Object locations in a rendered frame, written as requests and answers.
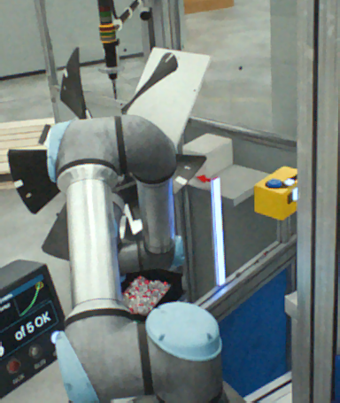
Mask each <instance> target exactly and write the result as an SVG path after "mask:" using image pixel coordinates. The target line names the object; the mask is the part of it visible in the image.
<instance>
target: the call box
mask: <svg viewBox="0 0 340 403"><path fill-rule="evenodd" d="M297 173H298V170H297V169H295V168H290V167H281V168H280V169H278V170H277V171H275V172H274V173H272V174H270V175H269V176H267V178H265V179H264V180H262V181H261V182H258V183H257V184H255V185H254V206H255V212H256V213H261V214H264V215H267V216H270V217H273V218H276V219H279V220H284V219H285V218H287V217H288V216H289V215H291V214H292V213H294V212H296V211H297V210H298V199H293V190H296V189H297V188H298V181H296V182H293V183H292V184H287V183H285V182H286V181H288V180H289V179H290V178H291V176H295V174H297ZM272 179H277V180H280V181H282V185H283V184H286V185H289V187H288V188H287V189H282V188H280V187H281V186H282V185H281V186H280V187H275V188H274V187H269V186H268V181H270V180H272ZM291 192H292V202H291V203H289V204H287V195H288V194H289V193H291Z"/></svg>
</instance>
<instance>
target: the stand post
mask: <svg viewBox="0 0 340 403"><path fill-rule="evenodd" d="M176 154H181V155H182V137H181V138H180V141H179V143H178V145H177V147H176ZM173 204H174V227H175V229H176V234H174V236H179V237H180V238H181V239H182V248H183V256H184V261H183V264H182V265H181V266H179V270H180V273H182V275H183V277H182V289H183V290H186V291H189V295H188V297H186V298H185V299H184V300H183V301H182V303H190V304H194V303H195V294H194V282H193V271H192V259H191V248H190V237H189V215H188V202H187V191H186V185H184V186H183V187H182V188H181V189H180V190H179V191H177V192H176V193H175V194H174V195H173Z"/></svg>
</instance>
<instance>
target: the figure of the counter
mask: <svg viewBox="0 0 340 403"><path fill-rule="evenodd" d="M11 353H12V349H11V347H10V344H9V341H8V339H7V336H6V333H5V331H4V329H3V330H1V331H0V360H2V359H4V358H5V357H7V356H8V355H10V354H11Z"/></svg>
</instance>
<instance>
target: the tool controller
mask: <svg viewBox="0 0 340 403"><path fill-rule="evenodd" d="M65 319H66V317H65V314H64V311H63V308H62V306H61V303H60V300H59V297H58V294H57V291H56V288H55V284H54V282H53V280H52V277H51V274H50V272H49V269H48V267H47V265H46V264H45V263H41V262H35V261H29V260H14V261H13V262H11V263H9V264H7V265H6V266H4V267H1V268H0V331H1V330H3V329H4V331H5V333H6V336H7V339H8V341H9V344H10V347H11V349H12V353H11V354H10V355H8V356H7V357H5V358H4V359H2V360H0V400H1V399H3V398H4V397H6V396H7V395H8V394H10V393H11V392H13V390H15V389H16V388H17V387H19V386H20V385H22V384H24V383H25V382H26V381H28V380H29V379H31V378H32V377H34V376H35V375H37V374H38V373H40V372H41V371H43V370H44V369H45V368H47V367H48V366H49V365H50V364H52V363H53V362H54V361H56V360H58V355H57V348H56V345H54V344H53V343H52V342H50V336H51V334H52V332H53V331H55V330H59V331H64V332H65ZM33 345H39V346H40V347H41V348H42V353H41V355H40V356H39V357H38V358H32V357H31V356H30V354H29V351H30V348H31V347H32V346H33ZM13 358H16V359H18V360H19V362H20V368H19V371H18V372H16V373H14V374H12V373H10V372H9V371H8V369H7V365H8V362H9V361H10V360H11V359H13Z"/></svg>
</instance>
